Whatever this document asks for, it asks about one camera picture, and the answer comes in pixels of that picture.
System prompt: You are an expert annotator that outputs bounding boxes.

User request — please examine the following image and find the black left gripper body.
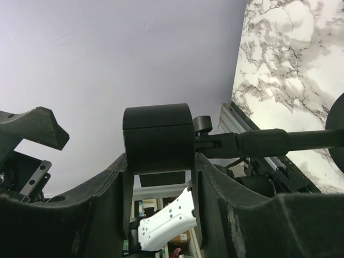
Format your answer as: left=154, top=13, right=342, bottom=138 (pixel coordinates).
left=1, top=151, right=51, bottom=203

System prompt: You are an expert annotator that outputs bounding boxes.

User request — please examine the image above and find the black clip microphone stand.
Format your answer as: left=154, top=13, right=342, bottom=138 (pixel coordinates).
left=123, top=97, right=343, bottom=176

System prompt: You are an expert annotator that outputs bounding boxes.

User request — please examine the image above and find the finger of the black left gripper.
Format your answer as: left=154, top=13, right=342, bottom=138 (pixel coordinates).
left=1, top=107, right=69, bottom=164

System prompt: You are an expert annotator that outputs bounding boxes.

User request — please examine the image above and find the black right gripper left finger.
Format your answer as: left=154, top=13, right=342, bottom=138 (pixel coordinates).
left=1, top=155, right=133, bottom=257

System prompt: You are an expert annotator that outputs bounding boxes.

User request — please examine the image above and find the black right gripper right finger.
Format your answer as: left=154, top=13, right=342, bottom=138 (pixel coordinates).
left=191, top=154, right=343, bottom=257

